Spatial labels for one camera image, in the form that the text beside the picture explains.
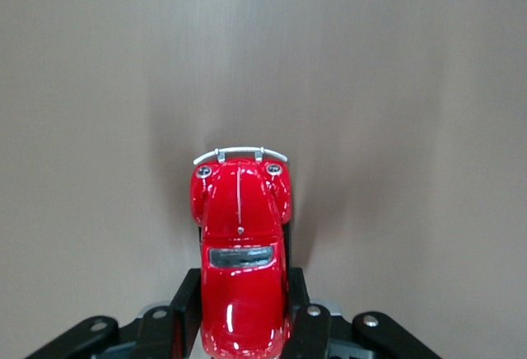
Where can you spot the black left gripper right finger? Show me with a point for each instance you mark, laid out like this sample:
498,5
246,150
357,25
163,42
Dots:
304,318

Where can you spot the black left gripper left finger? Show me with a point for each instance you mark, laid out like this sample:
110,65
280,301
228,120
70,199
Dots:
185,318

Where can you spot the red beetle toy car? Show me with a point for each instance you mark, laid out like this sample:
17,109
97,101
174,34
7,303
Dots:
241,260

